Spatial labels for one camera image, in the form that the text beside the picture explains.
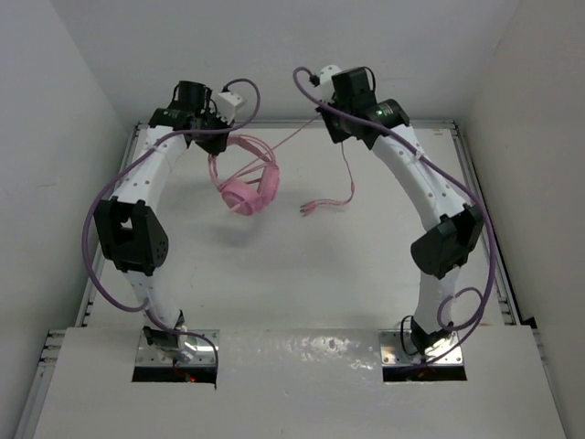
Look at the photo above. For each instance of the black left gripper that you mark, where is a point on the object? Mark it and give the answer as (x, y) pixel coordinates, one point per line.
(217, 145)

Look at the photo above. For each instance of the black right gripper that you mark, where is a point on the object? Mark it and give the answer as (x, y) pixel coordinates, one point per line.
(337, 135)

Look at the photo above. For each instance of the pink headphones with cable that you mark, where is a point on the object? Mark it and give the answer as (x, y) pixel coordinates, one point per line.
(254, 187)

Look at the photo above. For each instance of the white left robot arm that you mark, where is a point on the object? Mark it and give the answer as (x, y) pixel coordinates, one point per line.
(131, 235)

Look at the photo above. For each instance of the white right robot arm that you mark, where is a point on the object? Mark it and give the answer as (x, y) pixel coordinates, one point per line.
(451, 225)

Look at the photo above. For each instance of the white front cover board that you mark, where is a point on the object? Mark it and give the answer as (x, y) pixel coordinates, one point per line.
(299, 384)

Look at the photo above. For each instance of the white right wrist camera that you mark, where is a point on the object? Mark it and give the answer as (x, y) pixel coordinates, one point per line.
(326, 87)

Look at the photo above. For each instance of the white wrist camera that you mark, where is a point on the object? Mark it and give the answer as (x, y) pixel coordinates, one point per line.
(326, 87)
(228, 105)

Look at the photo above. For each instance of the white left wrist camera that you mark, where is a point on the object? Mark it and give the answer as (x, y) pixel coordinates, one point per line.
(228, 105)

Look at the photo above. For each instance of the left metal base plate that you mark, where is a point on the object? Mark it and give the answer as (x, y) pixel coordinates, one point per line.
(158, 348)

